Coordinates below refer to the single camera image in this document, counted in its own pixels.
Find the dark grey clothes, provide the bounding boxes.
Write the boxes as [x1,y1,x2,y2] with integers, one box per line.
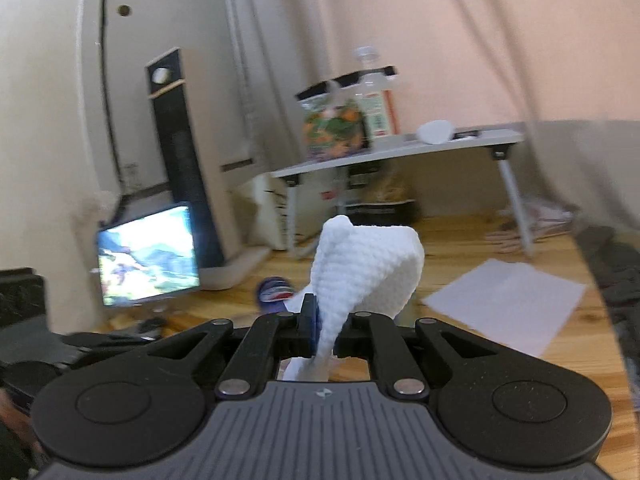
[570,225,640,401]

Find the white plastic bag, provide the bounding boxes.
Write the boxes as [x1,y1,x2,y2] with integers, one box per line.
[500,195,573,233]

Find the white packet red label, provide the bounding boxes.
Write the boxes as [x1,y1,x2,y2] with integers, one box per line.
[295,170,346,241]

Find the colourful fruit print bag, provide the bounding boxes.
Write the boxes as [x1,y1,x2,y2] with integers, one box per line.
[295,80,371,161]

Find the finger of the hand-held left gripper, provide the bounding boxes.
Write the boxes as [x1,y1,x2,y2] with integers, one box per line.
[62,316,167,356]

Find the white round lid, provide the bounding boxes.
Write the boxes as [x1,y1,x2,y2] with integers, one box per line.
[417,120,453,145]

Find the blue soda can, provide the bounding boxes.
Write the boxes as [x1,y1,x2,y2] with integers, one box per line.
[256,276,297,311]

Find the white labelled bottle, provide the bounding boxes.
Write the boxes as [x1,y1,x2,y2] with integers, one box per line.
[352,46,403,151]

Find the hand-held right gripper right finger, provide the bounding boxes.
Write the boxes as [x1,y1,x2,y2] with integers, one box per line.
[335,311,501,401]

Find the standing air conditioner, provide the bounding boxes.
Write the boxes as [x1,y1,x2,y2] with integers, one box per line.
[145,47,271,291]

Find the white folding lap table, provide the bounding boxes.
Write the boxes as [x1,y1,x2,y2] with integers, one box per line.
[270,129,536,259]

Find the pink scissors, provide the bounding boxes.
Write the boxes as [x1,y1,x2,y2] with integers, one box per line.
[485,230,536,256]

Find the black wall cable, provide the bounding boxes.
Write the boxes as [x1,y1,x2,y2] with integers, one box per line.
[101,0,122,181]

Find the white box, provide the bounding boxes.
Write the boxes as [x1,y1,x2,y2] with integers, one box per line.
[252,172,292,252]

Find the white wall pipe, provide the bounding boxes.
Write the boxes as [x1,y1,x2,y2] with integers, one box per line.
[220,0,261,161]

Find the black snack bag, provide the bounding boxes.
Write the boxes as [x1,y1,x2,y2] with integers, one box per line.
[345,167,418,226]

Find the white textured cloth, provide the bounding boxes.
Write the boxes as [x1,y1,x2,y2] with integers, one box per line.
[282,215,426,383]

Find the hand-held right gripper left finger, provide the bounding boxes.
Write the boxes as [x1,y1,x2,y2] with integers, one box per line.
[145,294,320,400]

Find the beige curtain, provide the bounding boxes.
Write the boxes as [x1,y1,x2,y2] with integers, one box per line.
[280,0,640,221]

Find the computer monitor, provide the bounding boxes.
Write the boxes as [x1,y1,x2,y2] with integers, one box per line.
[96,202,202,308]

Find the white paper towel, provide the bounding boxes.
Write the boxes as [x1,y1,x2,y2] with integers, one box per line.
[422,258,588,357]

